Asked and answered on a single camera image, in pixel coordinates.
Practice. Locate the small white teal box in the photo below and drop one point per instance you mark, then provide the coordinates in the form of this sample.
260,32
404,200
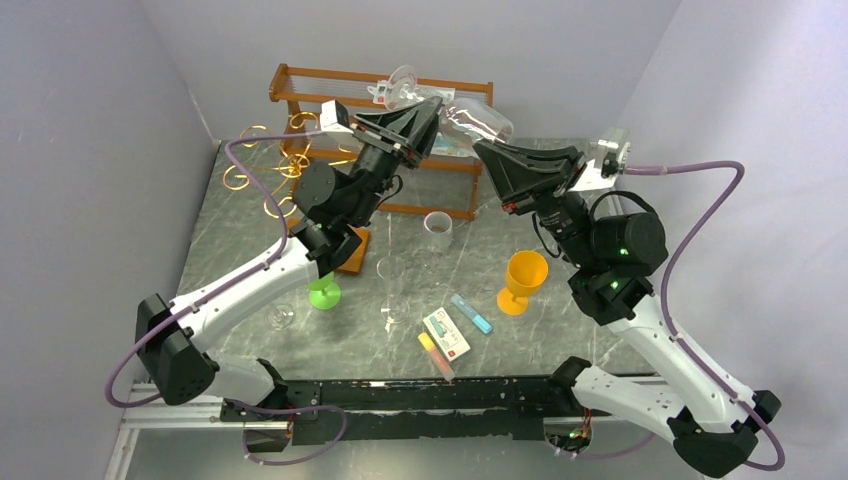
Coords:
446,334

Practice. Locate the green plastic goblet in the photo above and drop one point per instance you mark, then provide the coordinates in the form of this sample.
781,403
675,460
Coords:
324,293

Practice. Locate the clear champagne flute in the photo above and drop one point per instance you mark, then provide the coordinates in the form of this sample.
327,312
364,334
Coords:
392,272

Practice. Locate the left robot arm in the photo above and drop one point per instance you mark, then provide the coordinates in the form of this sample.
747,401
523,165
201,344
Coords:
176,338

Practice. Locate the clear wine glass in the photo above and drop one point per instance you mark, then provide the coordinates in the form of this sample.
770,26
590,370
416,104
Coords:
464,115
279,316
438,231

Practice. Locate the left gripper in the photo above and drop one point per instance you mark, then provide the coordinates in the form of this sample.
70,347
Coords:
409,137

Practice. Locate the blue packaged item lower shelf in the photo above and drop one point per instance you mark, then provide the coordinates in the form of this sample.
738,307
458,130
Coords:
454,146

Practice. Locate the orange plastic goblet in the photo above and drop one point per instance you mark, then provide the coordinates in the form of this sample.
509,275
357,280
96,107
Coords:
525,273

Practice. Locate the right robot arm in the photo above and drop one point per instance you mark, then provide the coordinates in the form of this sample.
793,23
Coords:
711,419

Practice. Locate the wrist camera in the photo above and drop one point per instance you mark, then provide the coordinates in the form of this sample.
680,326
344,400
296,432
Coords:
605,161
334,119

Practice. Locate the wooden two-tier shelf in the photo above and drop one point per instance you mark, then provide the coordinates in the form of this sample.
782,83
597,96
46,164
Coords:
304,89

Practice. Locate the gold wire wine glass rack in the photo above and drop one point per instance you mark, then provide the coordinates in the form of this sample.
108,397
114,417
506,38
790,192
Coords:
285,172

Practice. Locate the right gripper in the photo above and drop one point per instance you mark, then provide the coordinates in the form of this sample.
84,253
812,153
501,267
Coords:
542,196

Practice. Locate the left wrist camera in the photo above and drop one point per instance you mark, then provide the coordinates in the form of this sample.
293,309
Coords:
334,119

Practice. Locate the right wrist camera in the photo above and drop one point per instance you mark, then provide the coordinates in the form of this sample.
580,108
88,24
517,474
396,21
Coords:
605,161

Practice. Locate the packaged item top shelf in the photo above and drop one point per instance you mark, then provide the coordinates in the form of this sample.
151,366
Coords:
437,96

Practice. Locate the yellow pink marker pen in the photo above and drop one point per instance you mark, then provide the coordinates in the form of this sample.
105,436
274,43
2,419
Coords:
436,357

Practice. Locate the black base frame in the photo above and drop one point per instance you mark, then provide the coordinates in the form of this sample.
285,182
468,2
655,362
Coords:
514,407

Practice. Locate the blue marker pen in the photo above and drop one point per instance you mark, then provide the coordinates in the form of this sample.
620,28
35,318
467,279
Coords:
469,312

